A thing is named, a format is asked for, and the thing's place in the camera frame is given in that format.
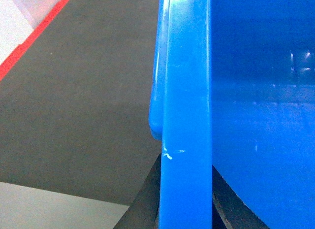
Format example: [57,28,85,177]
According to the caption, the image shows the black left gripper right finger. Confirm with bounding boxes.
[212,167,268,229]

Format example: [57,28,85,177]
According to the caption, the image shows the large blue plastic crate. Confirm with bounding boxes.
[149,0,315,229]

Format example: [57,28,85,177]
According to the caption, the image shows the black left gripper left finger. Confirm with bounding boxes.
[114,155,161,229]

